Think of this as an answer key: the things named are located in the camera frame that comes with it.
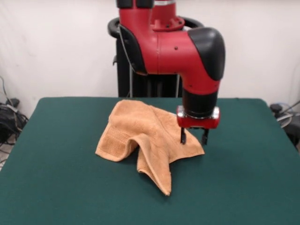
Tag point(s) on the orange terry towel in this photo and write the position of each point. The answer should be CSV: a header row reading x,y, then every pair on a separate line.
x,y
145,136

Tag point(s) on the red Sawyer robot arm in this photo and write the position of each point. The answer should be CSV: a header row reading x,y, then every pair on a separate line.
x,y
173,51

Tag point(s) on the dark green table cloth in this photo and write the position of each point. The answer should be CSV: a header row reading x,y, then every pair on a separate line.
x,y
58,152

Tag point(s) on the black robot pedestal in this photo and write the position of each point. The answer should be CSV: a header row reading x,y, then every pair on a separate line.
x,y
123,77

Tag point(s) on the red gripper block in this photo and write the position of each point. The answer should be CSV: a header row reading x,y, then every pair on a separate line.
x,y
198,123

